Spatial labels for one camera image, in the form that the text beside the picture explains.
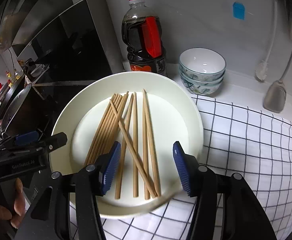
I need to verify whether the top floral ceramic bowl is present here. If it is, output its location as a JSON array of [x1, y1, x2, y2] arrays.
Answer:
[[179, 48, 226, 81]]

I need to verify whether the lone wooden chopstick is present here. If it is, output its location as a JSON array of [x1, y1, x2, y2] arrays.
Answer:
[[110, 100, 157, 198]]

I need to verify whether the middle floral ceramic bowl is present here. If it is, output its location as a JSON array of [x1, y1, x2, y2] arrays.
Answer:
[[180, 72, 224, 86]]

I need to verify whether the metal spatula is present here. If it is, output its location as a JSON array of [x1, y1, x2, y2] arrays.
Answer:
[[263, 52, 292, 113]]

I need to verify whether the cream round plastic basin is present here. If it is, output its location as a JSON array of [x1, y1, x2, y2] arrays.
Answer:
[[49, 72, 203, 219]]

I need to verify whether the black stove and pan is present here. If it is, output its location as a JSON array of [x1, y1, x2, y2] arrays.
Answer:
[[0, 0, 123, 137]]

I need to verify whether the blue wall sticker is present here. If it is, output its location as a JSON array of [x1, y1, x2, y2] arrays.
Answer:
[[233, 2, 245, 20]]

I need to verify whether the bottom floral ceramic bowl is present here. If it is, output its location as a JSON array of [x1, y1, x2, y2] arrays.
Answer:
[[182, 80, 222, 95]]

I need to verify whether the dark soy sauce bottle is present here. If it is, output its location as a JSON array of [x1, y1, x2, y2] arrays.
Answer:
[[121, 0, 167, 76]]

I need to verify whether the white black checkered cloth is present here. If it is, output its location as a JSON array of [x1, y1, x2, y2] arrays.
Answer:
[[102, 96, 292, 239]]

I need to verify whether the floral ceramic bowl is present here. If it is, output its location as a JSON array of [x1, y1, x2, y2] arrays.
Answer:
[[182, 80, 222, 95], [179, 48, 226, 81], [180, 72, 224, 86]]

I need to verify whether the person's left hand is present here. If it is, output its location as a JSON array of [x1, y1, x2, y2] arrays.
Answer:
[[0, 178, 26, 229]]

